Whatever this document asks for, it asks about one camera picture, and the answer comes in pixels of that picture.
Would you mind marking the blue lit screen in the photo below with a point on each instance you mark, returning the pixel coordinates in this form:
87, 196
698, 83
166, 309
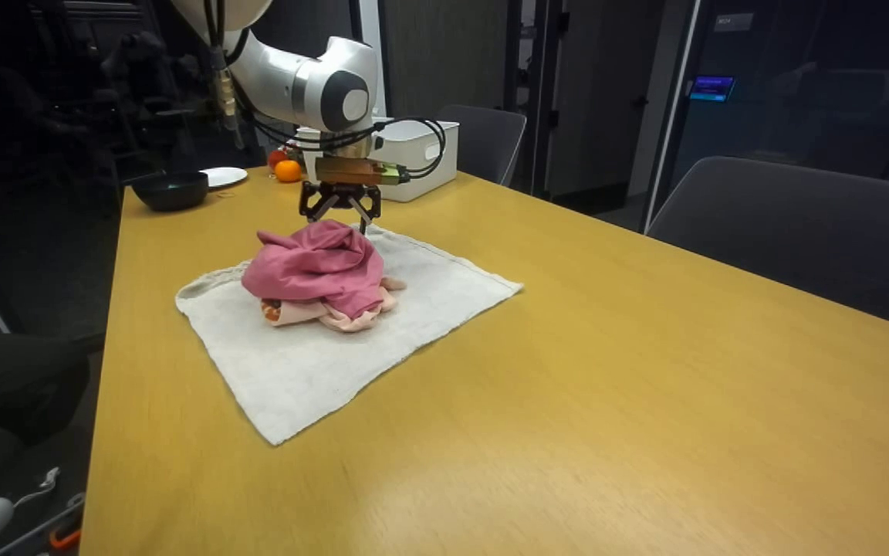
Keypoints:
711, 87

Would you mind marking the white plate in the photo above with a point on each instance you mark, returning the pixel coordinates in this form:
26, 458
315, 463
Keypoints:
226, 177

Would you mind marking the grey office chair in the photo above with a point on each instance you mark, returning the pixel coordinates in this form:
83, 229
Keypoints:
493, 139
804, 237

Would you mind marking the pink t-shirt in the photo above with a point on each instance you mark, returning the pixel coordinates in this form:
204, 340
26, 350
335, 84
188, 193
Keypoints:
315, 268

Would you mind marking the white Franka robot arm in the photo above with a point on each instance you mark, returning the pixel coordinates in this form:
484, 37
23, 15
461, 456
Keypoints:
300, 83

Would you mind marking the white towel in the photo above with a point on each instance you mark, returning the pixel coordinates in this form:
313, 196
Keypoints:
310, 376

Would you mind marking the orange fruit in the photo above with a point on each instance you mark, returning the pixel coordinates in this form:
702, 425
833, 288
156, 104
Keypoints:
287, 172

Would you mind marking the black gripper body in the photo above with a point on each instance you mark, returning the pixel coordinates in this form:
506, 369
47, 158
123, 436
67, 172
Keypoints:
341, 193

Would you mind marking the white plastic bin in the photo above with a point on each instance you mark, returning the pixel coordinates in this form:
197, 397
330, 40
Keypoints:
435, 143

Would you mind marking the peach patterned t-shirt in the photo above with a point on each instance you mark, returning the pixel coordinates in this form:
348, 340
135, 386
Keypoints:
357, 309

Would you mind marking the black bowl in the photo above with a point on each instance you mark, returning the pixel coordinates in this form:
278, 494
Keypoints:
168, 191

